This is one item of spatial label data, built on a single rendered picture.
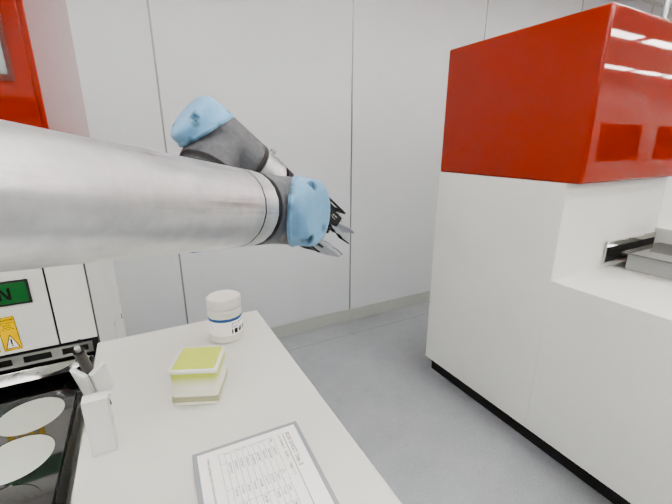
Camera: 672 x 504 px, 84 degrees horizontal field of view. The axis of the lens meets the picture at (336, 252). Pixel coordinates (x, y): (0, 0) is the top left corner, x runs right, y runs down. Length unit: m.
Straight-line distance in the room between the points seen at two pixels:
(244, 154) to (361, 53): 2.33
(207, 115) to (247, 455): 0.44
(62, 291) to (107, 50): 1.66
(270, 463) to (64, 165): 0.44
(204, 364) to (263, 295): 2.01
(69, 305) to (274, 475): 0.57
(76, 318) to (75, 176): 0.72
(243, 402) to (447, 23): 3.03
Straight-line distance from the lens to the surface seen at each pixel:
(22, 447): 0.84
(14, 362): 0.98
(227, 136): 0.51
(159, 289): 2.49
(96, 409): 0.61
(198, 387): 0.66
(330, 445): 0.58
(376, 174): 2.84
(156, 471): 0.60
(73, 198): 0.23
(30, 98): 0.82
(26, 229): 0.22
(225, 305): 0.80
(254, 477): 0.55
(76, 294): 0.92
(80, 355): 0.54
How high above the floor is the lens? 1.37
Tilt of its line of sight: 16 degrees down
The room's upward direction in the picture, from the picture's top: straight up
